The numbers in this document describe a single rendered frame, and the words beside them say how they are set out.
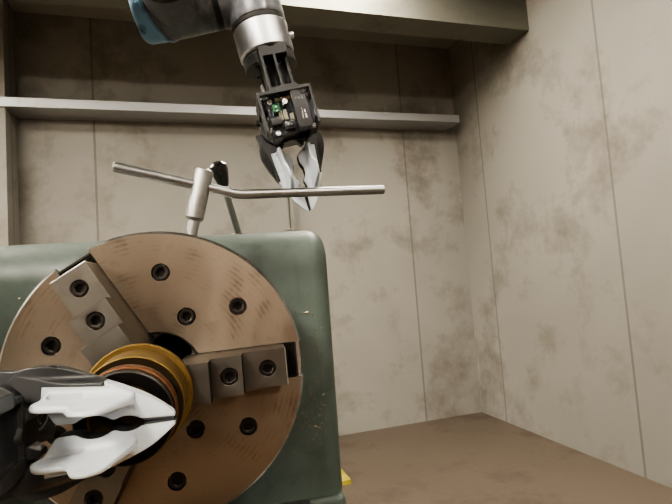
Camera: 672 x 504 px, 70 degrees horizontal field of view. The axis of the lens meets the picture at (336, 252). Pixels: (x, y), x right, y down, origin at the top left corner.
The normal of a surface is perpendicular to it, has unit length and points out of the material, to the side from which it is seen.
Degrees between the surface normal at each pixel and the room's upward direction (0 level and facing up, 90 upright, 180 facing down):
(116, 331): 90
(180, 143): 90
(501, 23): 90
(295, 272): 90
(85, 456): 5
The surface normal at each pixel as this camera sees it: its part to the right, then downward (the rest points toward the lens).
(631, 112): -0.95, 0.05
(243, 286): 0.17, -0.08
